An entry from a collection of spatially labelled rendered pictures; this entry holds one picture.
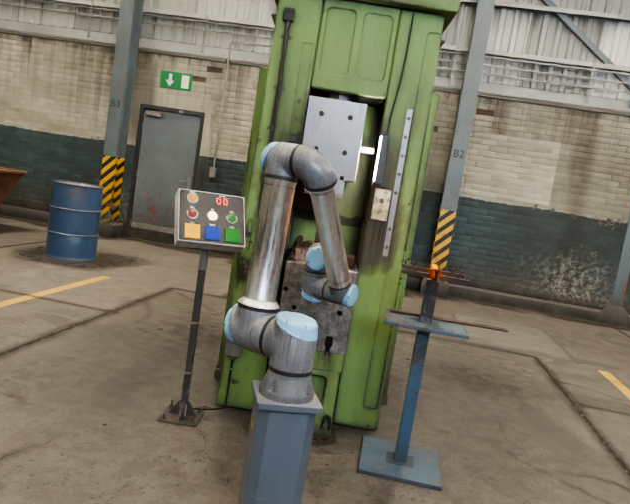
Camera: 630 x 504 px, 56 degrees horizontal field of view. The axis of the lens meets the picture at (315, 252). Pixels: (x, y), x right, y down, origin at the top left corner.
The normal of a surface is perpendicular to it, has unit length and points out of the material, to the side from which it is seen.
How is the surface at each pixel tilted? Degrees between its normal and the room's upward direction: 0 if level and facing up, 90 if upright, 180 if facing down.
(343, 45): 90
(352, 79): 90
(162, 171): 90
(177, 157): 90
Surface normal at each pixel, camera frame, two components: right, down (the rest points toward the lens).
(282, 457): 0.19, 0.15
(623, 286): -0.15, 0.09
